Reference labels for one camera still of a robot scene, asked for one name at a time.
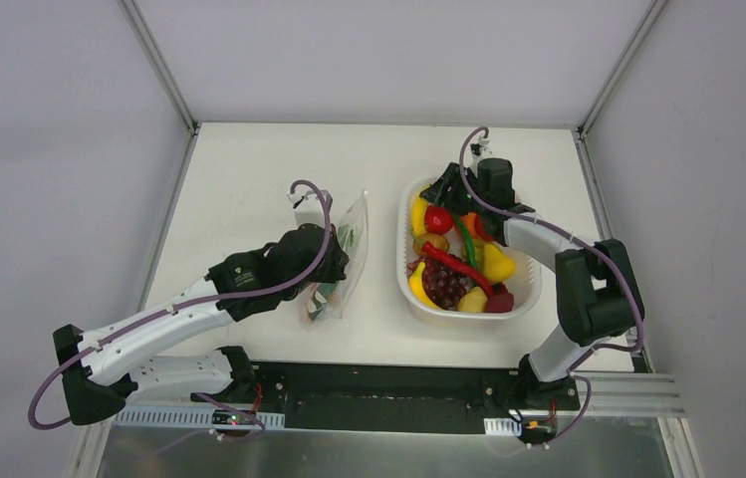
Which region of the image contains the clear zip top bag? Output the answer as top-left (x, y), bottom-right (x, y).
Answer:
top-left (298, 189), bottom-right (371, 330)

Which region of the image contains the small yellow banana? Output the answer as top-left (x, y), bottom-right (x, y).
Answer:
top-left (409, 195), bottom-right (428, 237)

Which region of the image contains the white plastic basket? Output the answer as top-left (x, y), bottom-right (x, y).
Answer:
top-left (395, 175), bottom-right (543, 326)

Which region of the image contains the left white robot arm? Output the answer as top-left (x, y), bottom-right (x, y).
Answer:
top-left (53, 224), bottom-right (350, 425)

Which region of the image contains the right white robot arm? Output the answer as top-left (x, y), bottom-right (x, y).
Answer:
top-left (419, 157), bottom-right (644, 408)

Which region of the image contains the orange fruit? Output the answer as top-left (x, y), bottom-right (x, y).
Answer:
top-left (460, 212), bottom-right (478, 238)

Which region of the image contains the red tomato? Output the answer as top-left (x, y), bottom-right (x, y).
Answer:
top-left (423, 205), bottom-right (454, 235)

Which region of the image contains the red apple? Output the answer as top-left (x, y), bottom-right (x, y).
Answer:
top-left (474, 216), bottom-right (496, 242)

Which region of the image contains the brown kiwi fruit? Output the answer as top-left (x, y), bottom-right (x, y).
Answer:
top-left (411, 232), bottom-right (450, 259)

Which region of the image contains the red chili pepper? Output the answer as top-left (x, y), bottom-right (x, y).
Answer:
top-left (421, 242), bottom-right (494, 298)

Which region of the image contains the yellow pear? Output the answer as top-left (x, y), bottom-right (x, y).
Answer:
top-left (481, 243), bottom-right (517, 284)

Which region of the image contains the large yellow banana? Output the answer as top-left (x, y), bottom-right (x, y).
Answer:
top-left (407, 262), bottom-right (439, 310)

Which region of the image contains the purple grape bunch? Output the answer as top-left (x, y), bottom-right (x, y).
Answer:
top-left (406, 257), bottom-right (474, 311)

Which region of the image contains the yellow potato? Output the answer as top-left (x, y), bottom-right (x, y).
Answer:
top-left (456, 287), bottom-right (488, 314)

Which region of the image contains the dark purple sweet potato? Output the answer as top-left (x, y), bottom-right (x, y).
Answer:
top-left (484, 293), bottom-right (515, 314)

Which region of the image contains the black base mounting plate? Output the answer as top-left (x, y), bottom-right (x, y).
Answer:
top-left (233, 361), bottom-right (580, 434)

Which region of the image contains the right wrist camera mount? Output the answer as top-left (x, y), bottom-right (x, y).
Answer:
top-left (469, 137), bottom-right (493, 162)

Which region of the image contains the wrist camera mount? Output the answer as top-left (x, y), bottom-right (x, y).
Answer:
top-left (288, 190), bottom-right (327, 228)
top-left (469, 137), bottom-right (493, 162)

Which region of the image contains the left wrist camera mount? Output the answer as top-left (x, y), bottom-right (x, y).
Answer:
top-left (288, 190), bottom-right (327, 228)

